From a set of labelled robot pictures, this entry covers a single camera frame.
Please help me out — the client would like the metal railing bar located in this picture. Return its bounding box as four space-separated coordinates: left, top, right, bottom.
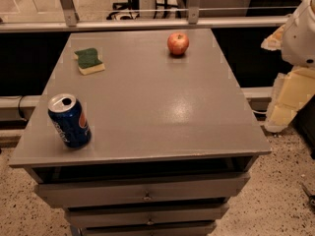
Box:
0 16 288 33

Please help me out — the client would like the top grey drawer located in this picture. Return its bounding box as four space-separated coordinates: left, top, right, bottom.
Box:
34 173 250 207

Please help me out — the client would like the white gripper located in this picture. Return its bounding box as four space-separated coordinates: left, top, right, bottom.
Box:
261 0 315 133

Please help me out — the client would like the grey drawer cabinet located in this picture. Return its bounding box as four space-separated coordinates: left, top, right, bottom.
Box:
8 29 273 236

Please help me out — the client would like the red apple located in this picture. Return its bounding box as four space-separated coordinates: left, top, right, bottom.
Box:
167 32 189 55

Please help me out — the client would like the green yellow sponge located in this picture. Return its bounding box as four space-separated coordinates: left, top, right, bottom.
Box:
74 48 105 75

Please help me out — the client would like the grey drawer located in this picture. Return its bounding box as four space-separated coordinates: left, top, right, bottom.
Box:
65 203 228 228
34 173 250 207
83 221 217 236

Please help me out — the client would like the bottom grey drawer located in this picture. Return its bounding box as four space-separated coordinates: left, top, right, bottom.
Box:
83 221 217 236

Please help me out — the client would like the middle grey drawer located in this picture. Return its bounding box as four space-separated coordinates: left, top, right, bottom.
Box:
65 203 228 228

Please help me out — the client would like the blue pepsi can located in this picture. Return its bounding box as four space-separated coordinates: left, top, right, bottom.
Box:
48 93 92 148

